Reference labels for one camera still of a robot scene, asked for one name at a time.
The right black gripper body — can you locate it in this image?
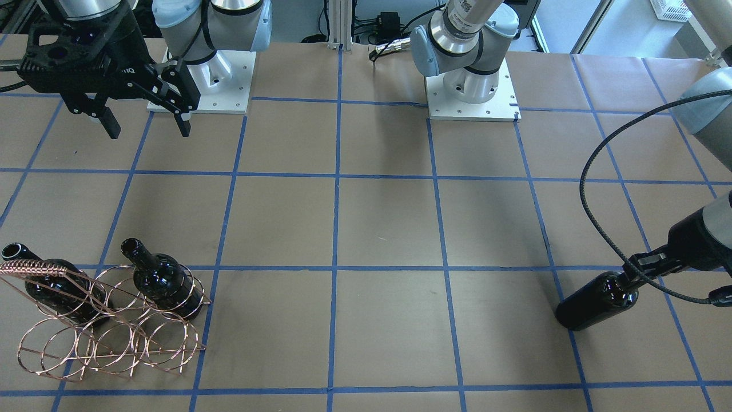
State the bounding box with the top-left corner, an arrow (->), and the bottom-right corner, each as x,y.
17,6 -> 158,101

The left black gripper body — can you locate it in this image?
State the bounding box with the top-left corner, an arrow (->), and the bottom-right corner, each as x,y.
667,192 -> 731,273

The dark wine bottle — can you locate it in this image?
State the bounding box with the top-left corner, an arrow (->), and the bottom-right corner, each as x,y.
555,271 -> 639,331

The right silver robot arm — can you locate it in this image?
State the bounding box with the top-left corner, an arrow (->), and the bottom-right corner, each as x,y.
2,1 -> 272,139

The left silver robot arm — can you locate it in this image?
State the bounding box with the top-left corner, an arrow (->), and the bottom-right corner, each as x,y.
410,1 -> 730,289

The wine bottle in rack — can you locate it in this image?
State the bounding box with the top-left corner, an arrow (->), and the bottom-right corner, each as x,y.
2,243 -> 110,327
121,237 -> 203,320

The white plastic crate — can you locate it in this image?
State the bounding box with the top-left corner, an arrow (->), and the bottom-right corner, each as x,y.
649,0 -> 692,23

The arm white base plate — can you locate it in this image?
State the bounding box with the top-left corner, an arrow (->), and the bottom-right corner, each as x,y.
146,48 -> 257,115
425,59 -> 522,122

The black braided cable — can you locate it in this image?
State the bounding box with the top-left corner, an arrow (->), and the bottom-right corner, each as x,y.
579,89 -> 732,307

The copper wire wine rack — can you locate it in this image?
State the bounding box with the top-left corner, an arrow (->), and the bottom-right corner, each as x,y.
2,260 -> 206,382

